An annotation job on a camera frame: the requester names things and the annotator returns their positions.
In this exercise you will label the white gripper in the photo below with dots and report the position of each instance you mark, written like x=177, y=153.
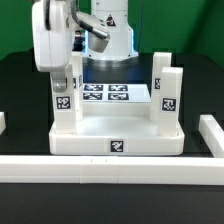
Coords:
x=53, y=36

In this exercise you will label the white front fence bar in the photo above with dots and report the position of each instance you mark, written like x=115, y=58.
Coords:
x=112, y=170

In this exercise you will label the white desk tabletop tray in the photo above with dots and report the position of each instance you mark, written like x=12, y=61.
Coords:
x=118, y=129

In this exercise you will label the white fence bar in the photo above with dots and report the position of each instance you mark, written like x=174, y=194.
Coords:
x=112, y=170
x=212, y=134

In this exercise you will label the white marker base plate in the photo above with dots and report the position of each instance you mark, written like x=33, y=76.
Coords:
x=137, y=93

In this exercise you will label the white right fence bar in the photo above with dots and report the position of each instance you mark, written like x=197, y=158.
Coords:
x=212, y=134

